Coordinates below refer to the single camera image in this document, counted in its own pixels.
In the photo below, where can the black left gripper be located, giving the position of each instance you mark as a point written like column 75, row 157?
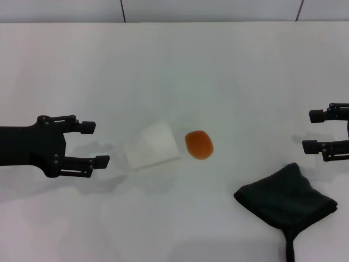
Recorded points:
column 32, row 147

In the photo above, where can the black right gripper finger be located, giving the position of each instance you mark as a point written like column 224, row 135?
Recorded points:
column 317, row 116
column 310, row 147

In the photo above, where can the dark blue rag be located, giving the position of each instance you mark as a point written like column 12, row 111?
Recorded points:
column 286, row 196

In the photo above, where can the white paper cup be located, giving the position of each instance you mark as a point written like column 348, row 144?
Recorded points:
column 152, row 146

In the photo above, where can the orange round fruit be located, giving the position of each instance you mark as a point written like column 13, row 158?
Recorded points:
column 199, row 145

